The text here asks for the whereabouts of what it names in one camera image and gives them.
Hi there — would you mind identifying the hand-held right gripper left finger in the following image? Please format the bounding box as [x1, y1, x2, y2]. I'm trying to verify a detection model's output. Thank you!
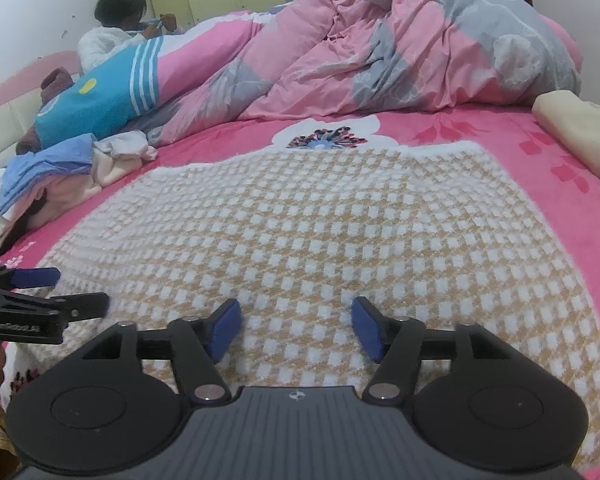
[82, 298, 242, 405]

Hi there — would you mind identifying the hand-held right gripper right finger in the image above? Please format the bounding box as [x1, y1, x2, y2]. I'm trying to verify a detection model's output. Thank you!
[351, 296, 513, 405]

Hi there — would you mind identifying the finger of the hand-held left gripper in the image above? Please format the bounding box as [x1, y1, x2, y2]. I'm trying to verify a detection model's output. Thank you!
[55, 292, 111, 326]
[0, 267, 62, 291]

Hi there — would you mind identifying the beige white checked jacket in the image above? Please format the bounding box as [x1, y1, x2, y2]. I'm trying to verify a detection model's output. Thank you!
[27, 140, 600, 471]

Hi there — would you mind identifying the pile of blue white clothes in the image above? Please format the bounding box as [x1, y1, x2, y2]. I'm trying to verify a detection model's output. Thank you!
[0, 152, 146, 248]

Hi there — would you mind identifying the white cloth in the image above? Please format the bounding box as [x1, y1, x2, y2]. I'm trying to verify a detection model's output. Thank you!
[92, 130, 159, 162]

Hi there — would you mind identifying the pink white headboard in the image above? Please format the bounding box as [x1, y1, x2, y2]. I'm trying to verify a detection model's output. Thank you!
[0, 50, 81, 167]

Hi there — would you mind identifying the blue pink cartoon pillow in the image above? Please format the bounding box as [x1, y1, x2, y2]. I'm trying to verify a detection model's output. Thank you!
[34, 10, 266, 150]

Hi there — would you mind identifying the maroon garment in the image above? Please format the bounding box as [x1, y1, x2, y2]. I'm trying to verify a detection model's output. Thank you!
[15, 67, 77, 156]

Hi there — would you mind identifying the pink grey quilt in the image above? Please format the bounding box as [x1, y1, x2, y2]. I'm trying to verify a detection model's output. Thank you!
[145, 0, 582, 147]

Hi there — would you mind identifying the folded cream garment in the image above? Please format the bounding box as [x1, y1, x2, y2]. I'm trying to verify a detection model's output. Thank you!
[532, 90, 600, 183]

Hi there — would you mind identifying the plain pink pillow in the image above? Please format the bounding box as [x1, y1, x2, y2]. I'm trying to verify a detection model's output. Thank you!
[540, 12, 583, 97]

